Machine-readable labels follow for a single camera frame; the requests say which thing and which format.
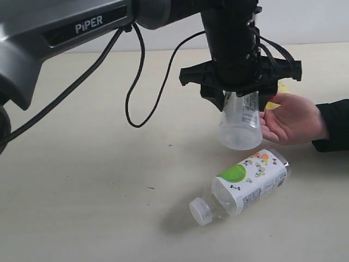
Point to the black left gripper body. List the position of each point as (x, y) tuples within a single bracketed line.
[(242, 67)]

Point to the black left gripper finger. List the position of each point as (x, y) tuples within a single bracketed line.
[(264, 96), (215, 96)]

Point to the white green label bottle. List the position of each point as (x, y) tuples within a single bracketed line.
[(239, 127)]

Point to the butterfly label clear bottle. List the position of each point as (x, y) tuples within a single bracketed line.
[(234, 190)]

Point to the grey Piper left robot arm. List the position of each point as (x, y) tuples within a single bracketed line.
[(35, 31)]

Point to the black sleeved forearm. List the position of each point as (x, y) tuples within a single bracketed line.
[(335, 117)]

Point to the open human hand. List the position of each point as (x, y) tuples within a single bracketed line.
[(295, 121)]

